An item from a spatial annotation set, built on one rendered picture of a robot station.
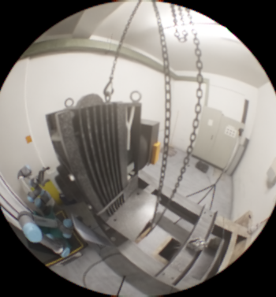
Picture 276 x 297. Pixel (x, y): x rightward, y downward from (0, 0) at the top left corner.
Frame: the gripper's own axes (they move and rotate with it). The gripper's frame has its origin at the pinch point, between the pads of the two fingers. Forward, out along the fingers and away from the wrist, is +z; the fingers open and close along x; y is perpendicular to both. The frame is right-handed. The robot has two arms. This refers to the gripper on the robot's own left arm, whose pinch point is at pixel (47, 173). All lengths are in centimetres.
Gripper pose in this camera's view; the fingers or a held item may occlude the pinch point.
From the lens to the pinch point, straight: 100.2
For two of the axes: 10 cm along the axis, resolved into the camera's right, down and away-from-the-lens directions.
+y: -0.4, -6.2, -7.8
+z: 8.7, -4.0, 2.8
